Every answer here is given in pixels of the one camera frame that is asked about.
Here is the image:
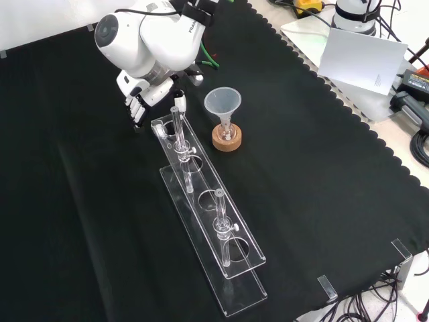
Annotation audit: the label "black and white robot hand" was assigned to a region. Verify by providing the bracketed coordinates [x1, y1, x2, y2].
[115, 68, 188, 133]

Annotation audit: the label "translucent plastic funnel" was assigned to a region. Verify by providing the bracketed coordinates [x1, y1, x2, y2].
[204, 87, 243, 130]

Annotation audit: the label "clear acrylic funnel stand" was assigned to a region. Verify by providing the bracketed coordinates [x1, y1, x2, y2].
[149, 106, 269, 318]

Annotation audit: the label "small round-bottom glass flask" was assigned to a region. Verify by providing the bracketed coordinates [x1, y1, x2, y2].
[219, 122, 235, 142]

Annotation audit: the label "black bench cloth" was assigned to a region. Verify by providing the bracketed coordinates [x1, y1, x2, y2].
[0, 0, 429, 322]

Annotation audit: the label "yellow stop button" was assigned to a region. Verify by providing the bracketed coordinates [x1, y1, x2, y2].
[294, 0, 326, 19]

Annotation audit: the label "pale board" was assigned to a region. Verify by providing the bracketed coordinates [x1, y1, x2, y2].
[316, 28, 409, 96]

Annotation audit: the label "clear cloth clamp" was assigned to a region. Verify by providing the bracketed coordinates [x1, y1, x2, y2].
[390, 237, 414, 286]
[316, 274, 339, 302]

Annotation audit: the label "black and orange power adapter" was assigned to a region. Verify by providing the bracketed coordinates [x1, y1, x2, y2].
[400, 68, 429, 93]

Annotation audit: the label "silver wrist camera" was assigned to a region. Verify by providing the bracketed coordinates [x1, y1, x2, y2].
[187, 66, 205, 87]

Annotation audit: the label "green cable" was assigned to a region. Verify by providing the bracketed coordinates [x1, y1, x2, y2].
[199, 40, 221, 70]

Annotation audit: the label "cork ring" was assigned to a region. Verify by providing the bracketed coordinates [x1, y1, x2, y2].
[211, 123, 243, 152]

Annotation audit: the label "black handle device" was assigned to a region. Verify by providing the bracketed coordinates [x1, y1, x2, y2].
[389, 91, 429, 130]

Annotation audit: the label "coiled black cable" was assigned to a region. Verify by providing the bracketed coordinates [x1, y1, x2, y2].
[410, 128, 429, 168]

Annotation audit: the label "black floor cables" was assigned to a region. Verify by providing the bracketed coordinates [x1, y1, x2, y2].
[343, 263, 429, 322]

